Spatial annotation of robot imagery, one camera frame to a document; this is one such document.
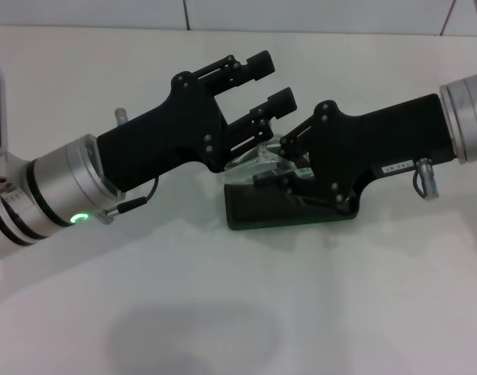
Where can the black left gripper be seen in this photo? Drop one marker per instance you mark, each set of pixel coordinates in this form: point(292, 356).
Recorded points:
point(156, 144)

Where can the clear frame glasses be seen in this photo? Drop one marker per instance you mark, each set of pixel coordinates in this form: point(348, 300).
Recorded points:
point(246, 168)

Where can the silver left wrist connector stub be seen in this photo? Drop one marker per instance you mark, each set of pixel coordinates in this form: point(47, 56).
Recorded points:
point(121, 116)

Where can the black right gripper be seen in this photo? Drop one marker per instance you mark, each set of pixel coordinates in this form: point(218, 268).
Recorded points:
point(371, 136)

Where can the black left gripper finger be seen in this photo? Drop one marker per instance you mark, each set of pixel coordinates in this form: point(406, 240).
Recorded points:
point(260, 64)
point(281, 103)

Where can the green glasses case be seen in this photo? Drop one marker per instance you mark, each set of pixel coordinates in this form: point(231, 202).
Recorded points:
point(262, 211)

